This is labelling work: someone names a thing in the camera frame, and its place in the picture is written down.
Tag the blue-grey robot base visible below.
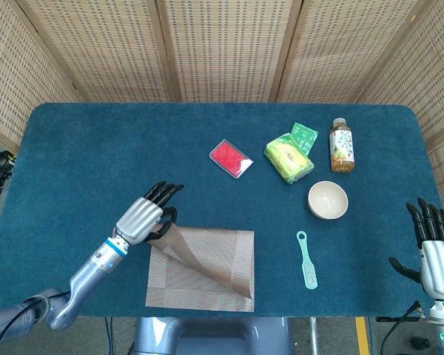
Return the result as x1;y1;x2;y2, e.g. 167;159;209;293
131;317;293;355

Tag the dark hanging cable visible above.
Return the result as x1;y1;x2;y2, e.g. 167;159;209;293
104;317;114;355

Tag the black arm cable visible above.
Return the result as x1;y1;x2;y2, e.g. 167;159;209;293
376;301;430;355
0;291;72;355

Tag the tea drink bottle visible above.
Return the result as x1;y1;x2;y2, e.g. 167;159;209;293
329;118;357;174

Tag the yellow floor tape strip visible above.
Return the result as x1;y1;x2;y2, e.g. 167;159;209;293
354;317;371;355

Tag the mint green brush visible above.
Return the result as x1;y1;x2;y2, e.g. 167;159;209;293
295;230;318;290

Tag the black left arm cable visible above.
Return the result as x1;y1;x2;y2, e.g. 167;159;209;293
0;291;72;355

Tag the woven grey-brown placemat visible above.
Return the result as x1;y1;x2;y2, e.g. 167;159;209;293
144;220;256;313

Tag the black power adapter with cables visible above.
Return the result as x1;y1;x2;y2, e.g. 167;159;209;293
0;149;16;200

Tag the left silver-black robot hand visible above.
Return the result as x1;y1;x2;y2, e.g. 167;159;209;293
112;180;185;246

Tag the woven bamboo screen panel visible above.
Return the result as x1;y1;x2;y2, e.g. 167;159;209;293
269;0;428;104
16;0;181;104
354;0;444;223
0;0;83;153
147;0;304;104

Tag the green sachet packet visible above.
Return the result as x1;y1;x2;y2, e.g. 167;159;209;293
289;122;319;156

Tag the yellow-green snack pack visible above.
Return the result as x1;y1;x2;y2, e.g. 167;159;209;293
263;133;315;185

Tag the right silver-black robot hand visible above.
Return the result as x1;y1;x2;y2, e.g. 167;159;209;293
388;197;444;300

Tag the teal table cloth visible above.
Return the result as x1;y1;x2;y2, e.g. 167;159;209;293
0;102;444;319

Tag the cream ceramic bowl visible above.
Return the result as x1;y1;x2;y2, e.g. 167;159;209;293
307;180;349;220

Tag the grey metal table leg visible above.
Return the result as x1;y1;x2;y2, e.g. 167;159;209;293
309;317;319;355

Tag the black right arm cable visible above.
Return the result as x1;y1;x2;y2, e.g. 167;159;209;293
376;301;430;355

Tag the red ink pad box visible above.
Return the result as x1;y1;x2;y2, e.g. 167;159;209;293
209;138;255;180

